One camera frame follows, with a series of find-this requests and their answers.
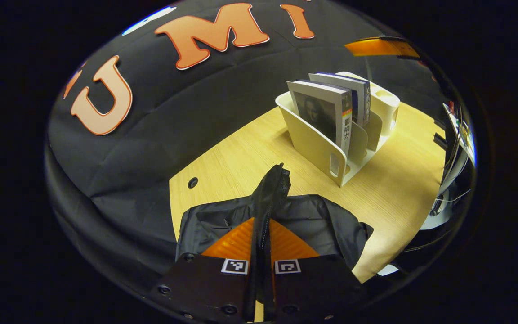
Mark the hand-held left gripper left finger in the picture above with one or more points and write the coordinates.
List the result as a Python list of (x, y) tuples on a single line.
[(205, 288)]

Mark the black table edge bracket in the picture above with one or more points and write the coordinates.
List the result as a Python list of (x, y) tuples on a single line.
[(439, 140)]

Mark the white plastic bookshelf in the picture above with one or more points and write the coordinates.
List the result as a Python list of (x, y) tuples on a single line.
[(313, 144)]

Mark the black schoolbag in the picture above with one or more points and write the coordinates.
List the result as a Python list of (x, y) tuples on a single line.
[(322, 220)]

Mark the cluttered white side desk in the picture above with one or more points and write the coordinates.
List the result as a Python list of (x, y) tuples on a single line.
[(459, 135)]

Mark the dark blue book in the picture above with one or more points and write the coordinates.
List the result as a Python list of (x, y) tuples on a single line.
[(359, 101)]

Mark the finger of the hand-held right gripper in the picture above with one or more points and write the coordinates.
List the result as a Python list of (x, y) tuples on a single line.
[(376, 47)]

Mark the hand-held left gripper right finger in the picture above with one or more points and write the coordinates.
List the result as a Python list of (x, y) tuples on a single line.
[(313, 288)]

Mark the portrait cover book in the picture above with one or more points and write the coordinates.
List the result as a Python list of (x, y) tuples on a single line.
[(319, 114)]

